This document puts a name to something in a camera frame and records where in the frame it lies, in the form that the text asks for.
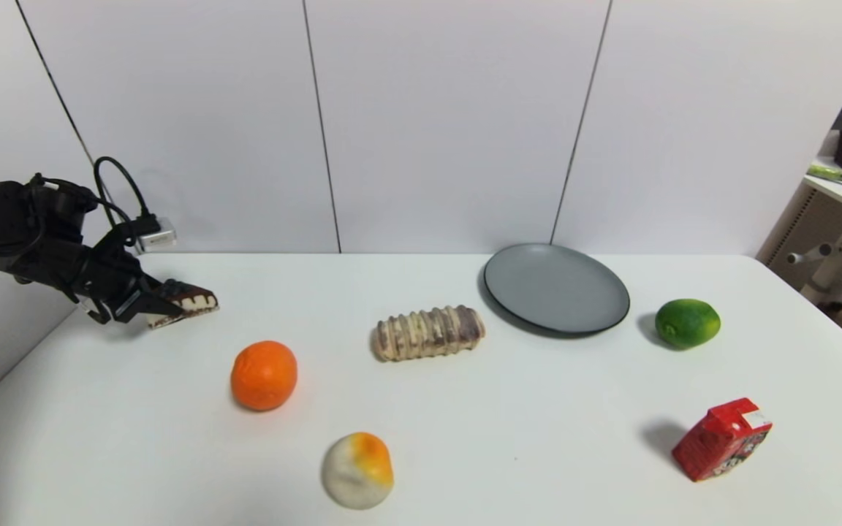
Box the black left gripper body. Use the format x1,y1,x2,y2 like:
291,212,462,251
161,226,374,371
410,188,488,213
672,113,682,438
72,245,162,324

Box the chocolate topped cake slice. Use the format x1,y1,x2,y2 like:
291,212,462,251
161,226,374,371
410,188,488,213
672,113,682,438
147,281,219,329

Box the gray round plate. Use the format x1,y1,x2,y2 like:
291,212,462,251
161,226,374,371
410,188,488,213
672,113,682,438
483,243,632,336

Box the orange mandarin fruit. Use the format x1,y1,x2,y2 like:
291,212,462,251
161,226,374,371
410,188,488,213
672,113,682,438
230,340,298,412

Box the white bun with orange top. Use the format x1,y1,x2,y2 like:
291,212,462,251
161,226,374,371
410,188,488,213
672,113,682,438
321,431,395,510

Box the striped brown bread roll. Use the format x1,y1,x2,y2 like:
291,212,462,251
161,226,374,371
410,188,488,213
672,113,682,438
372,305,487,362

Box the green lime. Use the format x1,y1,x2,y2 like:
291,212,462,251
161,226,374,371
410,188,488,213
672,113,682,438
655,298,721,350

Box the red drink carton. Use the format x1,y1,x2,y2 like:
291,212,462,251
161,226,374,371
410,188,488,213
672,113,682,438
672,397,773,482

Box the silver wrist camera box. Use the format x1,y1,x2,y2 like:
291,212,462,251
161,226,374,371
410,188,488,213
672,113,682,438
135,217,178,255

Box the black camera cable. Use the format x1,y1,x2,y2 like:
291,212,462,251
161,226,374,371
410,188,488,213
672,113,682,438
92,156,160,236

